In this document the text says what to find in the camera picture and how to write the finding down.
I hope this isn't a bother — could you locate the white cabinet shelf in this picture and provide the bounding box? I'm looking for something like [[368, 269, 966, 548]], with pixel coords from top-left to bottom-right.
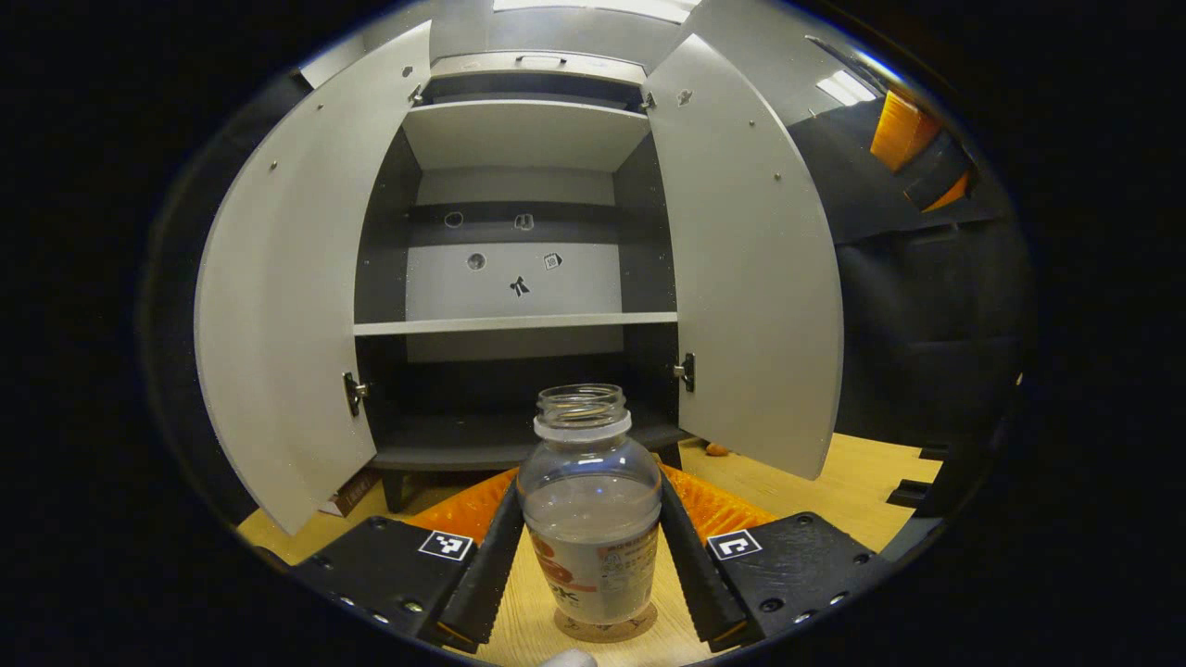
[[354, 312, 679, 337], [401, 99, 651, 173]]

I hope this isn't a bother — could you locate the large ceiling light panel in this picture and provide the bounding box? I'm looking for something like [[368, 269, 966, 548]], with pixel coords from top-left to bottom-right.
[[491, 0, 700, 24]]

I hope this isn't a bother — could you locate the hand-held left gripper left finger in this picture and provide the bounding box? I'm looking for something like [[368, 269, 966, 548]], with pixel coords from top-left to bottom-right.
[[295, 468, 527, 655]]

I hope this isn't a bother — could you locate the white cabinet drawer front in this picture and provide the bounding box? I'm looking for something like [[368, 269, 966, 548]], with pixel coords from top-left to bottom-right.
[[429, 52, 648, 86]]

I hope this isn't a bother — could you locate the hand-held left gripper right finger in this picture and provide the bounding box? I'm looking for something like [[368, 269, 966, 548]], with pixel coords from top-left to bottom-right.
[[656, 466, 896, 651]]

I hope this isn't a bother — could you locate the white cabinet door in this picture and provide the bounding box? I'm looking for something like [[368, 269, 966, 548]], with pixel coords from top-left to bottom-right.
[[193, 20, 434, 536], [642, 34, 846, 481]]

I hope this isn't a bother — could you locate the black backdrop cloth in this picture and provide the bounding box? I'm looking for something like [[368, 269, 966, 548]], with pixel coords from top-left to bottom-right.
[[139, 74, 1031, 520]]

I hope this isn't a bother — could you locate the clear plastic bottle red label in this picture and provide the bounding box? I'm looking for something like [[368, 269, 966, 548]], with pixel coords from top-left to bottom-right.
[[516, 384, 663, 626]]

